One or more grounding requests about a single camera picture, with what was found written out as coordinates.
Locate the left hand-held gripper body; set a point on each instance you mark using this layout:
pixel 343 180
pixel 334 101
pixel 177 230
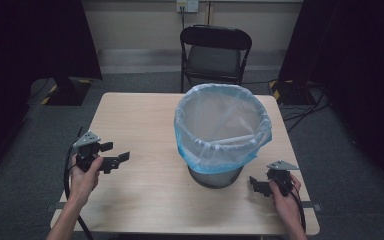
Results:
pixel 87 155

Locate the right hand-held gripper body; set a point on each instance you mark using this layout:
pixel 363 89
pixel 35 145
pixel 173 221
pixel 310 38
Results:
pixel 281 180

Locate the grey metal mesh trash bin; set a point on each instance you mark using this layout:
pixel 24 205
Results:
pixel 215 180

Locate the translucent blue bin bag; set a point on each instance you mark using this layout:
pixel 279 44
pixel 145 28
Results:
pixel 220 150

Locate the person's left hand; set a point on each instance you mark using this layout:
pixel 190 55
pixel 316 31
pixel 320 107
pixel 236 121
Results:
pixel 83 183

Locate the person's right hand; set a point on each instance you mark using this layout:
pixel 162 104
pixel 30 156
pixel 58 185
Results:
pixel 287 208

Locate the black stand base striped tape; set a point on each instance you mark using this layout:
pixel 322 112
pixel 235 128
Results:
pixel 65 91
pixel 290 93

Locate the dark curtain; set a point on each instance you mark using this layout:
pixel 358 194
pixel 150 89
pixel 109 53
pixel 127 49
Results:
pixel 23 66
pixel 356 66

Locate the black folding chair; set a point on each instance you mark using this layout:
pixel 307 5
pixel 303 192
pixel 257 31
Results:
pixel 215 56

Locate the grey table edge bracket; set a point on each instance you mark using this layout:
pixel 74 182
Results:
pixel 55 206
pixel 314 207

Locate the white wall socket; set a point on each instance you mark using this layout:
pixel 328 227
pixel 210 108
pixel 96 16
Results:
pixel 187 5

